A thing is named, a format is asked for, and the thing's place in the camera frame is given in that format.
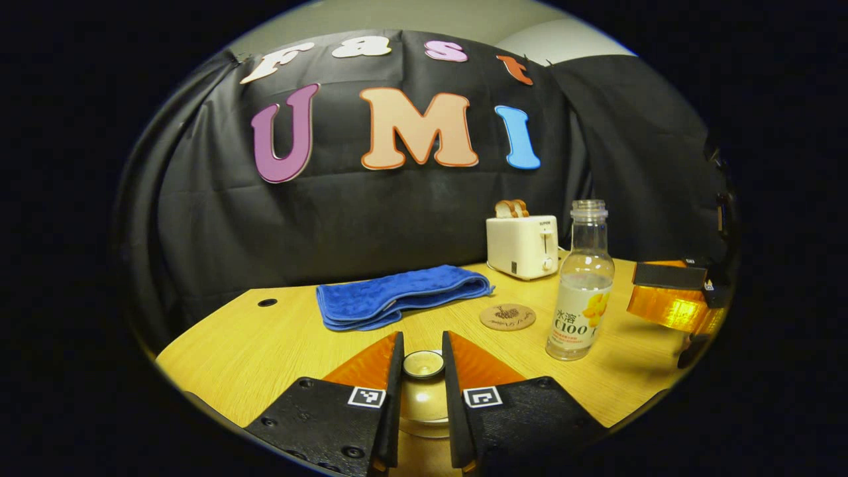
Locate black backdrop cloth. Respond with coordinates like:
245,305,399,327
116,30,733,352

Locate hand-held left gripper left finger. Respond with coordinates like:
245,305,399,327
244,331,405,477

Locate white toaster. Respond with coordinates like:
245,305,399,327
486,215,559,281

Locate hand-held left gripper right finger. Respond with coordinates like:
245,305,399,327
442,330,607,475

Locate folded blue towel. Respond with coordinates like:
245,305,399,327
315,265,496,332

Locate cream teacup lid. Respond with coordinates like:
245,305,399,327
396,349,452,425

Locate clear water bottle yellow label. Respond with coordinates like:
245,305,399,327
545,199,615,362

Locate round cork coaster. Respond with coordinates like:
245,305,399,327
479,303,537,332

